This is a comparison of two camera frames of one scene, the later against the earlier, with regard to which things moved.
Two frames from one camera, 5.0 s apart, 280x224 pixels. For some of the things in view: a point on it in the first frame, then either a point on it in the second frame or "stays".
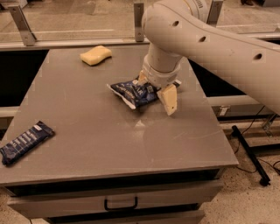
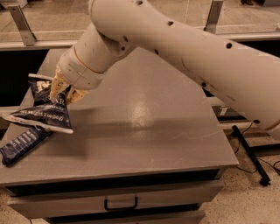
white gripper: [161, 76] → [79, 72]
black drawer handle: [106, 207] stays
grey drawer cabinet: [108, 164] stays
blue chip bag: [133, 94] → [45, 113]
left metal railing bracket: [23, 25] stays
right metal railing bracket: [214, 12] stays
